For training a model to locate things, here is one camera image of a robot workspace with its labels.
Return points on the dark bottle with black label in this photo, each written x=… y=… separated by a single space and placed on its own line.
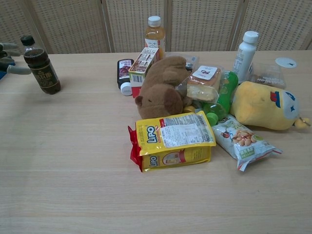
x=41 y=70

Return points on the wrapped sandwich bread package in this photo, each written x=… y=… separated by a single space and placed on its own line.
x=204 y=83

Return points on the small lavender packet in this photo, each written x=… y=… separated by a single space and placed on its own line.
x=194 y=58

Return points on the white plastic bottle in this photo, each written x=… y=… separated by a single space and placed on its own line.
x=243 y=56

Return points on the woven folding screen panel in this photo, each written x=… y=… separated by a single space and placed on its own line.
x=73 y=24
x=202 y=24
x=14 y=22
x=131 y=24
x=280 y=19

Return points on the clear brownie snack package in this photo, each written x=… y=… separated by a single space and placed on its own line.
x=268 y=78

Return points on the yellow Lipo biscuit bag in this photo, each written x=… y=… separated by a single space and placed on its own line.
x=170 y=136

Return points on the brown capybara plush toy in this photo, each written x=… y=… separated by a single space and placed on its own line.
x=161 y=92

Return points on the small yellow packet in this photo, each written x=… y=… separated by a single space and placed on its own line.
x=189 y=109

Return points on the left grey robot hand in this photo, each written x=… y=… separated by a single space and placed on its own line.
x=17 y=69

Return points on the white nut snack bag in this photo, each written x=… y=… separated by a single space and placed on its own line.
x=243 y=141

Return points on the blue Oreo box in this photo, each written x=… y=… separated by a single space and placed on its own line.
x=1 y=76

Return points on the green plastic bottle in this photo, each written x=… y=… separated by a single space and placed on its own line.
x=225 y=95

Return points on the orange juice bottle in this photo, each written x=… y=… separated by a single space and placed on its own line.
x=154 y=36

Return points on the yellow plush toy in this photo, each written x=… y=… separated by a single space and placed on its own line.
x=258 y=104

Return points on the dark purple drink bottle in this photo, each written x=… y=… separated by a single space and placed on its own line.
x=123 y=70

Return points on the red yellow drink carton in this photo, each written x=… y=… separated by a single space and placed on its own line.
x=140 y=68

